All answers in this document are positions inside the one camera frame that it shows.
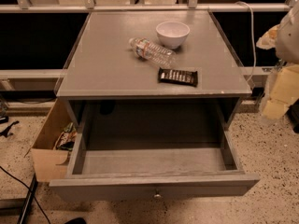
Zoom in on open grey top drawer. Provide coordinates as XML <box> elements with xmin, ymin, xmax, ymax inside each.
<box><xmin>50</xmin><ymin>103</ymin><xmax>259</xmax><ymax>202</ymax></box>

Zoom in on grey wooden cabinet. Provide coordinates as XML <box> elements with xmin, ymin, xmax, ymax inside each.
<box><xmin>57</xmin><ymin>10</ymin><xmax>251</xmax><ymax>137</ymax></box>

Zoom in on snack bags in box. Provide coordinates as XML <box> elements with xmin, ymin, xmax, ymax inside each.
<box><xmin>54</xmin><ymin>122</ymin><xmax>77</xmax><ymax>151</ymax></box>

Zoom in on black clamp on floor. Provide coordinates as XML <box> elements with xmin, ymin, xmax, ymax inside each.
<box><xmin>0</xmin><ymin>120</ymin><xmax>19</xmax><ymax>138</ymax></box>

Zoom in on dark chocolate bar wrapper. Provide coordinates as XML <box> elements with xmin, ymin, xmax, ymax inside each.
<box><xmin>158</xmin><ymin>68</ymin><xmax>198</xmax><ymax>87</ymax></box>

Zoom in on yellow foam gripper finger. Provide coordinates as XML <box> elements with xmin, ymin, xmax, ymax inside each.
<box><xmin>256</xmin><ymin>25</ymin><xmax>279</xmax><ymax>49</ymax></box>
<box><xmin>261</xmin><ymin>63</ymin><xmax>299</xmax><ymax>120</ymax></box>

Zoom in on brown cardboard box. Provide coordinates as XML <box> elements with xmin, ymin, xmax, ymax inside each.
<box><xmin>31</xmin><ymin>100</ymin><xmax>74</xmax><ymax>182</ymax></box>

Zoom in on white ceramic bowl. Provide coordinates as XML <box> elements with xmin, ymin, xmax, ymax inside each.
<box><xmin>156</xmin><ymin>21</ymin><xmax>190</xmax><ymax>49</ymax></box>

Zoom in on metal drawer knob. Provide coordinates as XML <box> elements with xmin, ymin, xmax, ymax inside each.
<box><xmin>153</xmin><ymin>189</ymin><xmax>163</xmax><ymax>200</ymax></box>

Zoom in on clear plastic water bottle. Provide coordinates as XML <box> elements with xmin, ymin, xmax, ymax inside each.
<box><xmin>129</xmin><ymin>37</ymin><xmax>176</xmax><ymax>68</ymax></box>

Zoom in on black floor cable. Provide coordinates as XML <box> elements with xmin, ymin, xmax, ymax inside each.
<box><xmin>0</xmin><ymin>165</ymin><xmax>52</xmax><ymax>224</ymax></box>

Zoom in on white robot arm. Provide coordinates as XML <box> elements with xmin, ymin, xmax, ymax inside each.
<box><xmin>256</xmin><ymin>5</ymin><xmax>299</xmax><ymax>121</ymax></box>

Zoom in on aluminium frame rail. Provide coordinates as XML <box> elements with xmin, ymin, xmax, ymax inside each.
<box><xmin>0</xmin><ymin>3</ymin><xmax>291</xmax><ymax>13</ymax></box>

